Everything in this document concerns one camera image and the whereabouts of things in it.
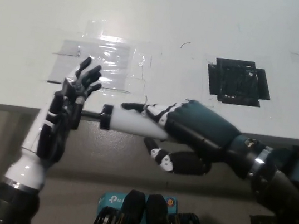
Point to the black teal right robot hand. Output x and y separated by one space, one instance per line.
206 126

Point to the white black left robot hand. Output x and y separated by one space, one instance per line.
32 142

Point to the small white air pump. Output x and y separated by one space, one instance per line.
131 122

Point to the clear plastic sheet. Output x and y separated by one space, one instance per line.
112 56

